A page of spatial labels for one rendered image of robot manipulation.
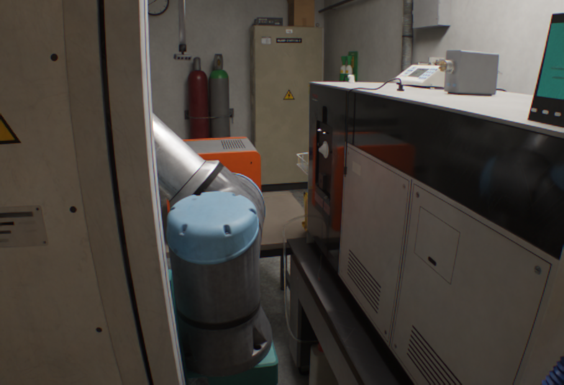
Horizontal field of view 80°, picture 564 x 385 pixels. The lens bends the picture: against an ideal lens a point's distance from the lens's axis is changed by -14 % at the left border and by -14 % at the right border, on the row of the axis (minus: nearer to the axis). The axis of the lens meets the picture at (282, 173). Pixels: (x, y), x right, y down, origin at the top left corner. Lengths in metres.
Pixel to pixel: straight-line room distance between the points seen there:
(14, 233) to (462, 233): 0.68
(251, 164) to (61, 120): 1.34
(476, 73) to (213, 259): 0.89
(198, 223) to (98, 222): 0.18
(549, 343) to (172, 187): 0.70
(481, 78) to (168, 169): 0.88
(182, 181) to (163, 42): 4.03
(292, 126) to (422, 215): 3.77
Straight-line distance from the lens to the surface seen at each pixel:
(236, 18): 4.77
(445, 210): 0.77
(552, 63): 0.65
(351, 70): 3.96
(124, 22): 0.42
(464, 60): 1.15
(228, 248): 0.58
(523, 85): 2.17
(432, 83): 1.39
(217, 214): 0.61
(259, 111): 4.42
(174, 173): 0.75
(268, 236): 1.87
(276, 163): 4.57
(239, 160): 1.70
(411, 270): 0.90
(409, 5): 3.01
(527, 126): 0.60
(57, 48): 0.44
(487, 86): 1.21
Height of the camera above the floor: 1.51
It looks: 16 degrees down
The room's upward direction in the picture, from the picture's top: straight up
